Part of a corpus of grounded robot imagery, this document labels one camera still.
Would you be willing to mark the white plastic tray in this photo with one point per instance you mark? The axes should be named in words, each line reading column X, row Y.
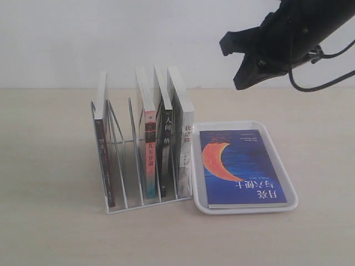
column 198, row 178

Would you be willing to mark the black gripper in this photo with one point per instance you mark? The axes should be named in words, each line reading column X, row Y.
column 284, row 38

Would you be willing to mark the pink teal spine book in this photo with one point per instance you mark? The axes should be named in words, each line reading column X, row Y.
column 146, row 126

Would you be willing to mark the black spine book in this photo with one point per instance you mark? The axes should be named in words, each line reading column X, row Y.
column 164, row 112

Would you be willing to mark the white spine thick book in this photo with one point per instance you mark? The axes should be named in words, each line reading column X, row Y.
column 183, row 119

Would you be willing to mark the clear acrylic book rack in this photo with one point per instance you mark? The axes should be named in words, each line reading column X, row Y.
column 126, row 172

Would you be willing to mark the dark brown spine book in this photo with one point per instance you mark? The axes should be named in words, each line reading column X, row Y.
column 102, row 131

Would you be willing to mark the blue moon cover book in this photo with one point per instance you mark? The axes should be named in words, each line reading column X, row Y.
column 238, row 170

